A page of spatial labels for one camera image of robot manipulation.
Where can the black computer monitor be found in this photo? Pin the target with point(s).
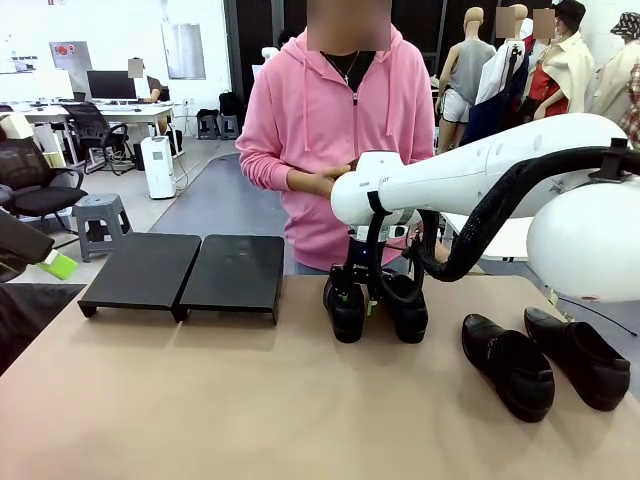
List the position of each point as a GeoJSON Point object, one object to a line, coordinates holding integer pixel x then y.
{"type": "Point", "coordinates": [111, 85]}

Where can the black padded office chair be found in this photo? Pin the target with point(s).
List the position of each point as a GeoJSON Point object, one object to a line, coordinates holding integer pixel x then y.
{"type": "Point", "coordinates": [30, 200]}

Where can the black round-toe loafer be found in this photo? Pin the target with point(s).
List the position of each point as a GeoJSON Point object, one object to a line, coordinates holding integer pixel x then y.
{"type": "Point", "coordinates": [349, 320]}
{"type": "Point", "coordinates": [411, 315]}

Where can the white pedestal cabinet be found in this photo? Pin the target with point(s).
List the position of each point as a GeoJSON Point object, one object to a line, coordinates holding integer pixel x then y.
{"type": "Point", "coordinates": [47, 145]}

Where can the white office desk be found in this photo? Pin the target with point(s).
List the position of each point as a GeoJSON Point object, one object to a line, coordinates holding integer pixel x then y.
{"type": "Point", "coordinates": [125, 111]}

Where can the seated person at desk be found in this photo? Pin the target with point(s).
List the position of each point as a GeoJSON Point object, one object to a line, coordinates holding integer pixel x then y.
{"type": "Point", "coordinates": [155, 92]}

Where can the standing background person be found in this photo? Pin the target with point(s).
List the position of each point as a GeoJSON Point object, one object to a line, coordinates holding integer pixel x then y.
{"type": "Point", "coordinates": [286, 37]}

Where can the mannequin in cream jacket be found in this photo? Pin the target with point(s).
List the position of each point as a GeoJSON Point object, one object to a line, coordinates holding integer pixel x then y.
{"type": "Point", "coordinates": [565, 70]}

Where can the small white background robot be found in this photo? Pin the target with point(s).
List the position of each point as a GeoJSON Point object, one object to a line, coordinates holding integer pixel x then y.
{"type": "Point", "coordinates": [270, 54]}

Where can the black fabric cover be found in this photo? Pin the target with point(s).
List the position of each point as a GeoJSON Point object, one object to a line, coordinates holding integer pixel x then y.
{"type": "Point", "coordinates": [30, 325]}

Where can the person's right hand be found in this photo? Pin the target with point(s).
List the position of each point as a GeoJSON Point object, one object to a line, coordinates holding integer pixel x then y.
{"type": "Point", "coordinates": [307, 182]}

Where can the mannequin in grey tank top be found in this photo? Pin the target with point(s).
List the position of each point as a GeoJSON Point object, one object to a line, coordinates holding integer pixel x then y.
{"type": "Point", "coordinates": [467, 70]}

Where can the mannequin with bucket hat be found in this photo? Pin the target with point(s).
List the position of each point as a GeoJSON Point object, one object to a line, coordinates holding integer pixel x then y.
{"type": "Point", "coordinates": [617, 80]}

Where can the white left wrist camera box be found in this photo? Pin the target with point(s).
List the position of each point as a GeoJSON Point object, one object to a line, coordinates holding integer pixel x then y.
{"type": "Point", "coordinates": [15, 126]}

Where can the person's right forearm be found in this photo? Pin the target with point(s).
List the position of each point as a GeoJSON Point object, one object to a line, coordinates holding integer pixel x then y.
{"type": "Point", "coordinates": [265, 167]}

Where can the person in pink hoodie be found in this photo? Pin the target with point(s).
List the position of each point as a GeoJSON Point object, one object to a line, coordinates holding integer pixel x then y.
{"type": "Point", "coordinates": [310, 110]}

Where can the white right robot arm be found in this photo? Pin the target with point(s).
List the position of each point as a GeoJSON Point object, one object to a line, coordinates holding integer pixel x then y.
{"type": "Point", "coordinates": [450, 170]}

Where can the silver foil board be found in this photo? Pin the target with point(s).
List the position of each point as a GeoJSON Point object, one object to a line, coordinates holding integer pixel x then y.
{"type": "Point", "coordinates": [184, 50]}

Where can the black backpack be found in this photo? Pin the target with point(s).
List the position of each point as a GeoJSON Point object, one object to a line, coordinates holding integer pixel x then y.
{"type": "Point", "coordinates": [231, 104]}

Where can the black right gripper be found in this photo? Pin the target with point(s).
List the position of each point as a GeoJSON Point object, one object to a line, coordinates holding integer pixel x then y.
{"type": "Point", "coordinates": [365, 257]}

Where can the white side table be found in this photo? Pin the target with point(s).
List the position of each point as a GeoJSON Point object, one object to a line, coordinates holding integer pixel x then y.
{"type": "Point", "coordinates": [500, 240]}

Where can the grey panel with red buttons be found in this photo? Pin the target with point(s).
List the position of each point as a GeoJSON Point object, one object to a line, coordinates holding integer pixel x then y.
{"type": "Point", "coordinates": [70, 55]}

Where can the person's left hand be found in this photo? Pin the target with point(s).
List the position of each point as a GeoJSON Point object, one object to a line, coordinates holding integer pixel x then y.
{"type": "Point", "coordinates": [337, 172]}

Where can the black shoe stand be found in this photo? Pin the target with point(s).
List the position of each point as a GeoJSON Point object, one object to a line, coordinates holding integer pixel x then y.
{"type": "Point", "coordinates": [235, 275]}
{"type": "Point", "coordinates": [145, 270]}

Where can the black bag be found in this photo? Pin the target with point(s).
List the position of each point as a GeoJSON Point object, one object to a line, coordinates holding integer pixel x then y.
{"type": "Point", "coordinates": [207, 113]}

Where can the mannequin in white navy garment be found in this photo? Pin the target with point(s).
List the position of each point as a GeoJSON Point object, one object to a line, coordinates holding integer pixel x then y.
{"type": "Point", "coordinates": [500, 90]}

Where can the black mesh office chair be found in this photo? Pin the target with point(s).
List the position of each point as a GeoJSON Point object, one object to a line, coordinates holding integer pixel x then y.
{"type": "Point", "coordinates": [90, 127]}

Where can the white air purifier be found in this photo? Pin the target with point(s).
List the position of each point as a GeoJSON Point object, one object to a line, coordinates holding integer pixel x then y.
{"type": "Point", "coordinates": [159, 170]}

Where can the large grey plastic stool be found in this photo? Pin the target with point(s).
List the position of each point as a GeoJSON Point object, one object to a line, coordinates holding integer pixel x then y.
{"type": "Point", "coordinates": [100, 202]}

